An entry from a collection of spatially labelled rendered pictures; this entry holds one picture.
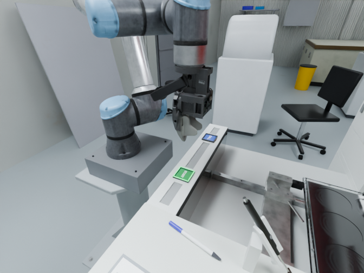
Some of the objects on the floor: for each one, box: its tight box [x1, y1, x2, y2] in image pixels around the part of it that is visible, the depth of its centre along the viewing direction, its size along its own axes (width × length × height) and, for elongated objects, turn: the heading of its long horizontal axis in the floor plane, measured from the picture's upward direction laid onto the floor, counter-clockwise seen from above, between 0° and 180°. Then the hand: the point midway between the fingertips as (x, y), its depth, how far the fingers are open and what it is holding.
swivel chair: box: [271, 65, 363, 160], centre depth 222 cm, size 63×63×100 cm
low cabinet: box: [299, 39, 364, 87], centre depth 539 cm, size 214×262×98 cm
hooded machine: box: [212, 15, 279, 137], centre depth 268 cm, size 79×68×150 cm
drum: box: [294, 64, 317, 90], centre depth 460 cm, size 36×36×57 cm
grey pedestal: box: [75, 167, 150, 269], centre depth 113 cm, size 51×44×82 cm
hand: (182, 136), depth 54 cm, fingers closed
